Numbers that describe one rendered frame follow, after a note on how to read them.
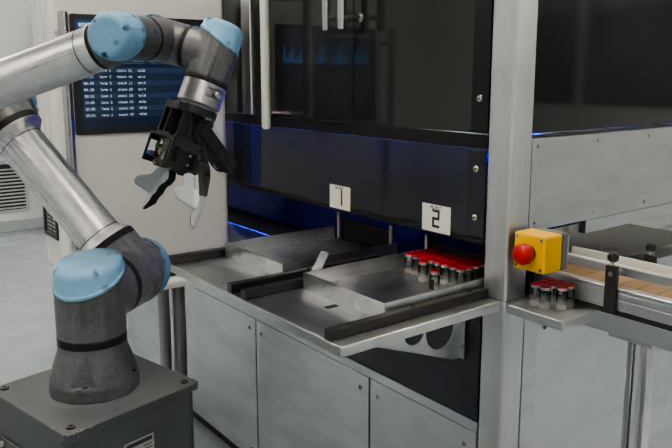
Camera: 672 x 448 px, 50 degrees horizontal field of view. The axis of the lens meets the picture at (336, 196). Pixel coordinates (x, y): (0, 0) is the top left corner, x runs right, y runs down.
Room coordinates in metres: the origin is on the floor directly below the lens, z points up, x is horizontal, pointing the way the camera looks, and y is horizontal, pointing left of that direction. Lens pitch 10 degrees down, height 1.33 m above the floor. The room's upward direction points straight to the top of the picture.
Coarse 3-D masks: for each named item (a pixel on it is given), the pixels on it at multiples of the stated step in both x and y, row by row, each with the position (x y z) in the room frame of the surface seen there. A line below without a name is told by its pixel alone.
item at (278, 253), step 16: (240, 240) 1.76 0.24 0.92; (256, 240) 1.79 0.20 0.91; (272, 240) 1.81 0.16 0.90; (288, 240) 1.84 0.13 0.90; (304, 240) 1.88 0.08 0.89; (320, 240) 1.90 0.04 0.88; (336, 240) 1.90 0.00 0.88; (240, 256) 1.68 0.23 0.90; (256, 256) 1.62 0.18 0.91; (272, 256) 1.73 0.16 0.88; (288, 256) 1.73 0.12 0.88; (304, 256) 1.73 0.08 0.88; (336, 256) 1.62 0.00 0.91; (352, 256) 1.65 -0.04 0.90; (272, 272) 1.56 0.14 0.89
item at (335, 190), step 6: (330, 186) 1.82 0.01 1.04; (336, 186) 1.80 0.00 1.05; (342, 186) 1.78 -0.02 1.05; (330, 192) 1.82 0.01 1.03; (336, 192) 1.80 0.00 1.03; (342, 192) 1.78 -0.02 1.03; (348, 192) 1.76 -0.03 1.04; (330, 198) 1.82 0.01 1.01; (336, 198) 1.80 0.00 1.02; (342, 198) 1.78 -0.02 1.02; (348, 198) 1.76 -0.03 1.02; (330, 204) 1.82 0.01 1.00; (336, 204) 1.80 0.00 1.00; (342, 204) 1.78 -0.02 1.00; (348, 204) 1.76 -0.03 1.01; (348, 210) 1.76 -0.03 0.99
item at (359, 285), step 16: (384, 256) 1.60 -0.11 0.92; (400, 256) 1.63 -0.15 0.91; (304, 272) 1.46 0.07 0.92; (320, 272) 1.49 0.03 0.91; (336, 272) 1.51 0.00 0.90; (352, 272) 1.54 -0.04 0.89; (368, 272) 1.57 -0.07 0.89; (384, 272) 1.58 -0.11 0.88; (400, 272) 1.58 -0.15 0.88; (304, 288) 1.46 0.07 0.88; (320, 288) 1.42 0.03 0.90; (336, 288) 1.37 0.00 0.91; (352, 288) 1.46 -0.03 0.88; (368, 288) 1.46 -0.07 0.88; (384, 288) 1.46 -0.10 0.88; (400, 288) 1.46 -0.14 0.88; (416, 288) 1.46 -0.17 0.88; (448, 288) 1.36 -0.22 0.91; (464, 288) 1.39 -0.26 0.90; (352, 304) 1.33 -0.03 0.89; (368, 304) 1.29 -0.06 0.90; (384, 304) 1.26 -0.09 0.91; (400, 304) 1.28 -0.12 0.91
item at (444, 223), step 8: (424, 208) 1.55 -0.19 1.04; (432, 208) 1.53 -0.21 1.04; (440, 208) 1.51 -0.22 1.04; (448, 208) 1.49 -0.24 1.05; (424, 216) 1.55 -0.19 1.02; (432, 216) 1.53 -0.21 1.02; (440, 216) 1.51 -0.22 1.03; (448, 216) 1.49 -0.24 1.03; (424, 224) 1.55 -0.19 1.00; (440, 224) 1.51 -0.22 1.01; (448, 224) 1.49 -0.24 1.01; (440, 232) 1.51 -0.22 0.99; (448, 232) 1.49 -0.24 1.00
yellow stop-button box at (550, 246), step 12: (540, 228) 1.37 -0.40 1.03; (516, 240) 1.34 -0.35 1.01; (528, 240) 1.32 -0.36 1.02; (540, 240) 1.30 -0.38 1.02; (552, 240) 1.30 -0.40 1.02; (564, 240) 1.32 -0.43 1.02; (540, 252) 1.30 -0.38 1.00; (552, 252) 1.30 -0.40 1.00; (564, 252) 1.33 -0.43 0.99; (516, 264) 1.34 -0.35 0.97; (528, 264) 1.32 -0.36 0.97; (540, 264) 1.29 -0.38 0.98; (552, 264) 1.30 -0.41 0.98; (564, 264) 1.33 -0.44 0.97
